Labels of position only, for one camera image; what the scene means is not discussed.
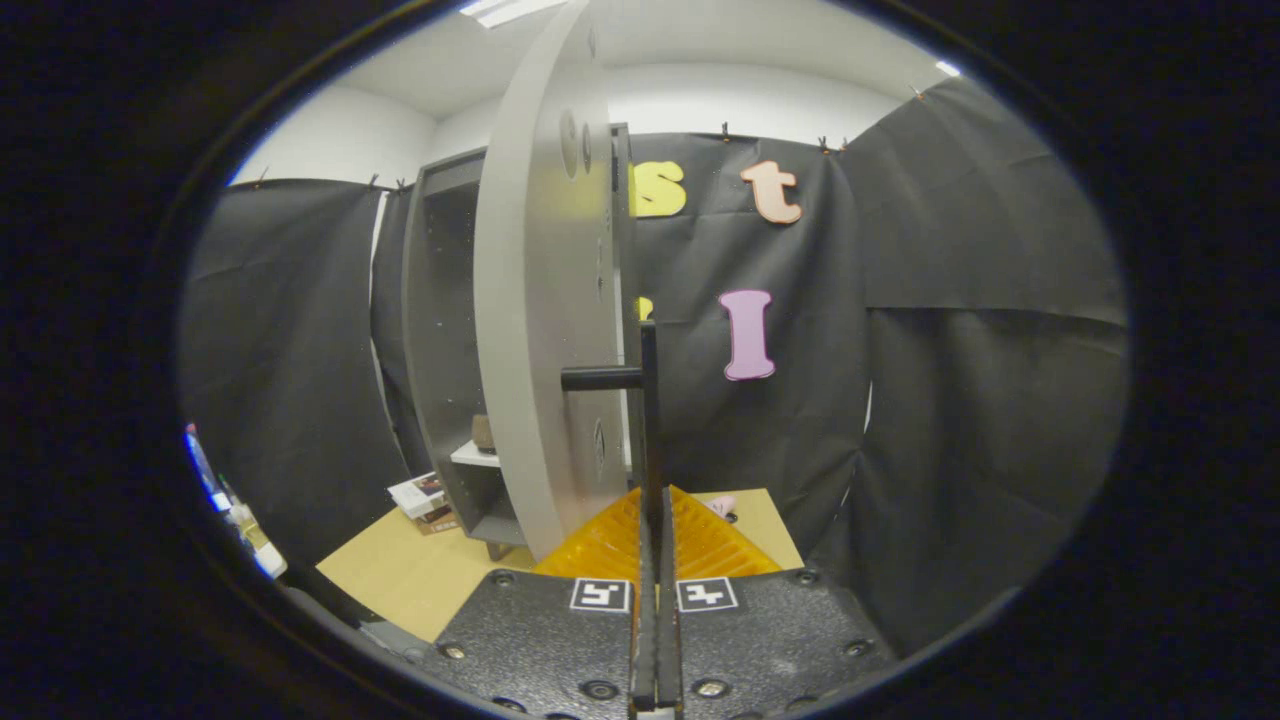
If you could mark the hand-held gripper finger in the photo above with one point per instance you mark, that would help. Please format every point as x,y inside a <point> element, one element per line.
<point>667,640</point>
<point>645,640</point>

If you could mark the brown fuzzy slipper shoe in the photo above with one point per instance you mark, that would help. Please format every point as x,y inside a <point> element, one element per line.
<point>484,435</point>

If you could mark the dark grey shoe cabinet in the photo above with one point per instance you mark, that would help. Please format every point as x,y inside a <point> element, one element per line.
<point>425,300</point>

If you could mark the green and pink plush toy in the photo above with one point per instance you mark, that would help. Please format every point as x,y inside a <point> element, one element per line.
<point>720,506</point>

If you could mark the brown book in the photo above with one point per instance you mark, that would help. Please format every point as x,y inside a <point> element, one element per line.
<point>438,522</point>

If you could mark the black backdrop cloth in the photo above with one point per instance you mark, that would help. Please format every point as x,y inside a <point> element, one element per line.
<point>950,400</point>

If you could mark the white side table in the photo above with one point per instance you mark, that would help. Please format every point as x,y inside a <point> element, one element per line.
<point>270,562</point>

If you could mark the small clear bottle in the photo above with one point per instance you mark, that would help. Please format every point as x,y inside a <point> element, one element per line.
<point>245,522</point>

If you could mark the blue printed sign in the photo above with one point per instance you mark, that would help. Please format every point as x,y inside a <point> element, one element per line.
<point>200,465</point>

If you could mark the small ceiling light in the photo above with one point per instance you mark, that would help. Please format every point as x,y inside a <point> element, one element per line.
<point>948,68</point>

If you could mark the long ceiling light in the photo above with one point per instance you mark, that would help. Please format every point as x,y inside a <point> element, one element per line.
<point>505,10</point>

